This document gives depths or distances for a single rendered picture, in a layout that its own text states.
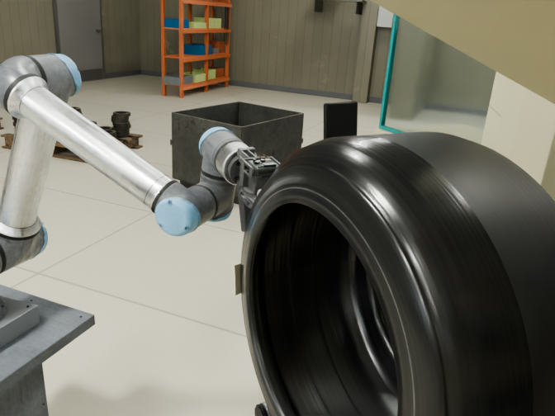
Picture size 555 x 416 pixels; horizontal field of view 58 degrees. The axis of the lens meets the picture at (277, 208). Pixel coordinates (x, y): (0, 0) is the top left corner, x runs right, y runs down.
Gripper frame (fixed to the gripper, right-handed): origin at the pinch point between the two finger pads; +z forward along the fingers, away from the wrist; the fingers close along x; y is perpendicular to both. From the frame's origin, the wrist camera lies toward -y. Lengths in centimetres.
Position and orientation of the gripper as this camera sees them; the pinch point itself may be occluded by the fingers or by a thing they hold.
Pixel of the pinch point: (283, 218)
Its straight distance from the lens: 98.4
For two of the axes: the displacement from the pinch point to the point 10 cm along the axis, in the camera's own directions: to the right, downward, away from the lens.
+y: 1.2, -8.8, -4.5
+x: 8.8, -1.2, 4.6
